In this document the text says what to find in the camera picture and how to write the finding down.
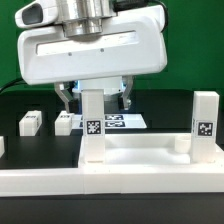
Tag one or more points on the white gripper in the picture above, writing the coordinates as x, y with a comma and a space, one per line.
68, 40

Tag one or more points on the white desk top tray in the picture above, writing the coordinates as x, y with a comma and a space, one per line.
150, 149

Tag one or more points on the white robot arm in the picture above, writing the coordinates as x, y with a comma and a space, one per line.
99, 44

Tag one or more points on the fiducial marker sheet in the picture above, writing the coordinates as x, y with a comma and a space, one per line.
124, 121

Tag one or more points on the white front fence wall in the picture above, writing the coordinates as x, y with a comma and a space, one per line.
111, 180

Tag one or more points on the white fence wall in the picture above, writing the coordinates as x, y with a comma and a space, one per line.
2, 148
111, 180

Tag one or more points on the white left fence wall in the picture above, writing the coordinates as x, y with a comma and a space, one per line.
2, 148

